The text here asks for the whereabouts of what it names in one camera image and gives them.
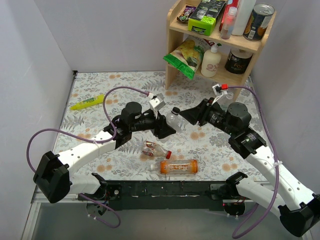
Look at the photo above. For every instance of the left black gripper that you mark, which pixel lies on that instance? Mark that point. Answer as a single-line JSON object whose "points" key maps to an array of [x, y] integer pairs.
{"points": [[158, 124]]}

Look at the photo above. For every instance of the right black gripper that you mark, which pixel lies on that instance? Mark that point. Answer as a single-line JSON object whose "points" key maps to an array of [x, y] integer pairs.
{"points": [[202, 114]]}

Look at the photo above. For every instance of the small black-cap clear bottle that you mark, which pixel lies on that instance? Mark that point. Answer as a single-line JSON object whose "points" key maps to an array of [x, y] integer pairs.
{"points": [[172, 121]]}

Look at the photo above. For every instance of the clear green-label water bottle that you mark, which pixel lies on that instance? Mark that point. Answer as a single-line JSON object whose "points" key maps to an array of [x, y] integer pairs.
{"points": [[229, 96]]}

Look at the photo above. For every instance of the black bottle cap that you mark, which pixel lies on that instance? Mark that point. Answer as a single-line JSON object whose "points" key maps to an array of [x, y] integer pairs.
{"points": [[175, 111]]}

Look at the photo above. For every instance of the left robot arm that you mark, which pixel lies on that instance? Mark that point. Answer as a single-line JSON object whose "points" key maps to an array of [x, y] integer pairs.
{"points": [[54, 175]]}

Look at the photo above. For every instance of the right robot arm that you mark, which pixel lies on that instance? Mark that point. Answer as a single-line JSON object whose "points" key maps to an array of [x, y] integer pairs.
{"points": [[297, 206]]}

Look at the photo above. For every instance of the red-cap clear bottle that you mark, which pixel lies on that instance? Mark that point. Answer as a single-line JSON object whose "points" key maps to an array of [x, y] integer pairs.
{"points": [[153, 149]]}

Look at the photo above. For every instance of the orange drink bottle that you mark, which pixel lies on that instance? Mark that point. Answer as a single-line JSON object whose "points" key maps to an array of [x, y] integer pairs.
{"points": [[175, 167]]}

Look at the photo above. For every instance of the white pump lotion bottle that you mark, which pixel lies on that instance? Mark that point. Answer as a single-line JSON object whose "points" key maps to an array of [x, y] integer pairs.
{"points": [[211, 60]]}

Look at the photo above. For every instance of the pink spray bottle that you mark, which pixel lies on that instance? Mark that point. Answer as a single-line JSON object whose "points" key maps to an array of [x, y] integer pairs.
{"points": [[228, 24]]}

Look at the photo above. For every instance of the white tall bottle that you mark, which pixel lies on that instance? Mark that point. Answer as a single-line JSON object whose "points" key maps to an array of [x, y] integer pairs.
{"points": [[244, 11]]}

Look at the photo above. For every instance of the floral table mat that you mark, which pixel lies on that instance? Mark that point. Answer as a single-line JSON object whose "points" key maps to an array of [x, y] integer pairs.
{"points": [[206, 144]]}

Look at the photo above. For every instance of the green chips bag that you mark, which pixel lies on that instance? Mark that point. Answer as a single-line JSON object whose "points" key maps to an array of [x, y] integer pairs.
{"points": [[186, 59]]}

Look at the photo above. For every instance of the cassava chips bag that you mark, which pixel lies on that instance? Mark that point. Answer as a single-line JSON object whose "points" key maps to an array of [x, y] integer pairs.
{"points": [[199, 43]]}

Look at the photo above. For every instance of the black canister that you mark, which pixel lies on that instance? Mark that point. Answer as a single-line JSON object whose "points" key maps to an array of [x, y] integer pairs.
{"points": [[238, 61]]}

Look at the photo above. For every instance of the yellow green tube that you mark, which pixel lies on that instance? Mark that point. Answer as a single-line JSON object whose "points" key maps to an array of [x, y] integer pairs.
{"points": [[88, 103]]}

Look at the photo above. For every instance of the green black box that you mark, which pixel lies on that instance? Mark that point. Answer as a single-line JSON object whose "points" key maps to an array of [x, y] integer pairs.
{"points": [[204, 18]]}

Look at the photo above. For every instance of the dark snack packet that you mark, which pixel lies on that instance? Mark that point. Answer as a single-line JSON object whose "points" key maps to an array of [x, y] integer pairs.
{"points": [[185, 15]]}

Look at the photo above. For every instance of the tin food can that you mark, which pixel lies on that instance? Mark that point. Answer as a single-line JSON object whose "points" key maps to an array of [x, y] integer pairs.
{"points": [[258, 21]]}

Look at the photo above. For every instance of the red white carton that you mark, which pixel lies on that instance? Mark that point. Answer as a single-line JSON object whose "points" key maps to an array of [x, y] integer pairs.
{"points": [[229, 3]]}

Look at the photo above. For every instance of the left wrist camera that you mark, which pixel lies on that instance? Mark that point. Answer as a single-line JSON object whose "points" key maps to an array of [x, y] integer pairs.
{"points": [[156, 102]]}

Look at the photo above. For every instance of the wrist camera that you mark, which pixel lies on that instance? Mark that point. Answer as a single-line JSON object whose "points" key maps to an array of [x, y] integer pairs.
{"points": [[156, 102], [220, 91]]}

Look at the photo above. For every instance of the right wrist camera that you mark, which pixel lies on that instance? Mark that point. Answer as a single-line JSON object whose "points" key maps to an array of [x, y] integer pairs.
{"points": [[220, 91]]}

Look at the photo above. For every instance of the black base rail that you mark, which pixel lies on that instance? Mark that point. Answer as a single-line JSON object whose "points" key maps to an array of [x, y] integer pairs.
{"points": [[160, 195]]}

